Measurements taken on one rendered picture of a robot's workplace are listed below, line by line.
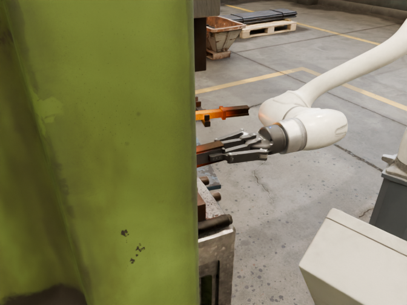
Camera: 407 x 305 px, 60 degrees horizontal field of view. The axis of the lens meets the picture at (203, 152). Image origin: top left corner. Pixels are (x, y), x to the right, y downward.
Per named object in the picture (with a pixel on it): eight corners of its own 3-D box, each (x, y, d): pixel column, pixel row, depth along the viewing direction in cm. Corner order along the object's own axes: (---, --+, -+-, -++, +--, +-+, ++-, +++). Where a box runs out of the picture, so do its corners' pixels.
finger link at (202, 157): (219, 158, 85) (221, 159, 85) (193, 164, 83) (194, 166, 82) (220, 147, 84) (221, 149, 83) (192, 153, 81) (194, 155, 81)
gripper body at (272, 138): (284, 158, 89) (253, 166, 86) (267, 143, 96) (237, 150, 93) (289, 132, 85) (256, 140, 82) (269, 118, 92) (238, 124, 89)
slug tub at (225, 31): (209, 43, 562) (209, 13, 538) (246, 59, 488) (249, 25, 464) (176, 48, 536) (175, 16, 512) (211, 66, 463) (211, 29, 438)
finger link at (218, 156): (227, 155, 85) (232, 161, 83) (208, 160, 83) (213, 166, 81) (227, 150, 84) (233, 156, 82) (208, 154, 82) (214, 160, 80)
